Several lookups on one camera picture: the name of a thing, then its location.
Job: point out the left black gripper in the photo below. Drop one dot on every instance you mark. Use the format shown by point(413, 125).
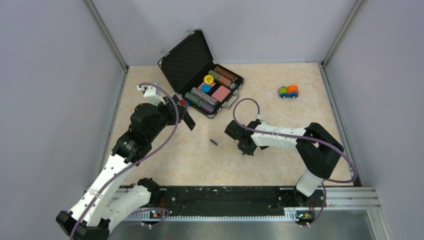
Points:
point(169, 108)

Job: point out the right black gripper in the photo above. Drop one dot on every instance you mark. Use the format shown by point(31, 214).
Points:
point(247, 151)

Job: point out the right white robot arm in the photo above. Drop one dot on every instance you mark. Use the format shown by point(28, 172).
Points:
point(318, 149)

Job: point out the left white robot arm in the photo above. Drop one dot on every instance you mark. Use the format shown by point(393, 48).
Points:
point(95, 215)

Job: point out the colourful block toy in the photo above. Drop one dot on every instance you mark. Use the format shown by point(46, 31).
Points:
point(182, 102)

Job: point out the purple battery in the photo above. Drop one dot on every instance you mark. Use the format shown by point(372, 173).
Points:
point(214, 142)

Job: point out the blue round chip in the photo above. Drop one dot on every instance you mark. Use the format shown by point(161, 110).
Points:
point(205, 88)

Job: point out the open black chip case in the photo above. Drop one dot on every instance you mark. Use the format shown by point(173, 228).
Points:
point(185, 67)

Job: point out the yellow round chip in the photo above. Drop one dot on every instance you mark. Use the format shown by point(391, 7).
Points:
point(208, 79)

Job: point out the pink card deck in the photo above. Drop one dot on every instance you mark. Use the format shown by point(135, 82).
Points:
point(221, 93)

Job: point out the colourful toy car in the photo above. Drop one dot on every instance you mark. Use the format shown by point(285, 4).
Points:
point(290, 91)

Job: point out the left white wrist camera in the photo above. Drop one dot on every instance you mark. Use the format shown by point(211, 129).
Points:
point(151, 94)

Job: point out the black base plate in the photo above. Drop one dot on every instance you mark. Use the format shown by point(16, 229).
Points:
point(233, 201)

